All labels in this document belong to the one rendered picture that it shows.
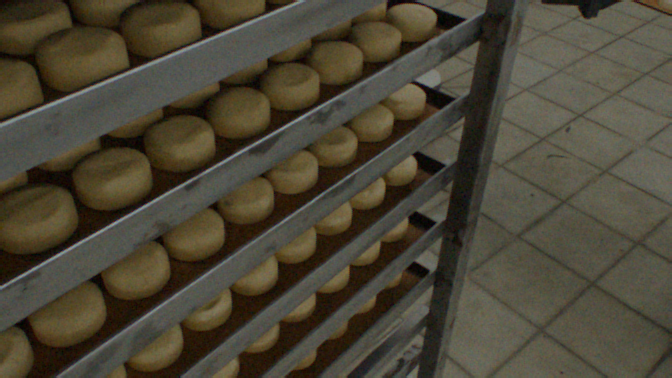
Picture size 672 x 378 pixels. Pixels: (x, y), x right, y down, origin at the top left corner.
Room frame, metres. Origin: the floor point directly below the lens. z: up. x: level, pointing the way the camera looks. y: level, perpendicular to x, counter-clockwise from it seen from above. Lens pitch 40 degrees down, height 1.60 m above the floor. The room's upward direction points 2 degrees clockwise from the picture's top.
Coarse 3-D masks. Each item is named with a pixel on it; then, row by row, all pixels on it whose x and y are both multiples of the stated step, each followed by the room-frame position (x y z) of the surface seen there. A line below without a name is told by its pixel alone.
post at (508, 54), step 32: (512, 0) 0.58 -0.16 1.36; (480, 32) 0.60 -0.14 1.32; (512, 32) 0.59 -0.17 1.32; (480, 64) 0.60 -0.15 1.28; (512, 64) 0.60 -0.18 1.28; (480, 96) 0.59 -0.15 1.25; (480, 128) 0.59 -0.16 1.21; (480, 160) 0.58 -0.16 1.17; (480, 192) 0.59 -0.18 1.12; (448, 224) 0.60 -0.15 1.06; (448, 256) 0.59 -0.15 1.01; (448, 288) 0.58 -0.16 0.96; (448, 320) 0.59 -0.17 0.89
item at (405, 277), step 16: (384, 288) 0.58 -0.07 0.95; (400, 288) 0.59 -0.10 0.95; (368, 304) 0.54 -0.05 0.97; (384, 304) 0.56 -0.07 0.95; (352, 320) 0.53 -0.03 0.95; (368, 320) 0.53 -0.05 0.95; (336, 336) 0.50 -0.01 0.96; (352, 336) 0.50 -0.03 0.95; (320, 352) 0.48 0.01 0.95; (336, 352) 0.48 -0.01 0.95; (304, 368) 0.45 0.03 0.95; (320, 368) 0.46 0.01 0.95
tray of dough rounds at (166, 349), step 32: (416, 160) 0.61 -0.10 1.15; (384, 192) 0.57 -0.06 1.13; (320, 224) 0.49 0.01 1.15; (352, 224) 0.51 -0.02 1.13; (288, 256) 0.45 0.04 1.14; (320, 256) 0.46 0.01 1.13; (256, 288) 0.41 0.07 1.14; (288, 288) 0.42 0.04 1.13; (192, 320) 0.36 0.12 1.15; (224, 320) 0.37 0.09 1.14; (160, 352) 0.33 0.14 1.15; (192, 352) 0.34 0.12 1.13
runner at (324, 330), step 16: (432, 240) 0.58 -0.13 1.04; (400, 256) 0.53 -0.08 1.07; (416, 256) 0.56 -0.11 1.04; (384, 272) 0.51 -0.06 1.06; (400, 272) 0.53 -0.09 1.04; (368, 288) 0.49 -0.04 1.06; (352, 304) 0.46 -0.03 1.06; (336, 320) 0.44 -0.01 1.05; (320, 336) 0.43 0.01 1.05; (288, 352) 0.39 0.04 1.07; (304, 352) 0.41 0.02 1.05; (272, 368) 0.37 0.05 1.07; (288, 368) 0.39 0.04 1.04
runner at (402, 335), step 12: (420, 312) 0.62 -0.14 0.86; (408, 324) 0.60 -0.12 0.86; (420, 324) 0.59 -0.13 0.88; (396, 336) 0.58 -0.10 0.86; (408, 336) 0.57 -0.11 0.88; (384, 348) 0.56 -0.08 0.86; (396, 348) 0.55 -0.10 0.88; (372, 360) 0.54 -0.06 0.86; (384, 360) 0.53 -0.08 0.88; (360, 372) 0.52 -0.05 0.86; (372, 372) 0.51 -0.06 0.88
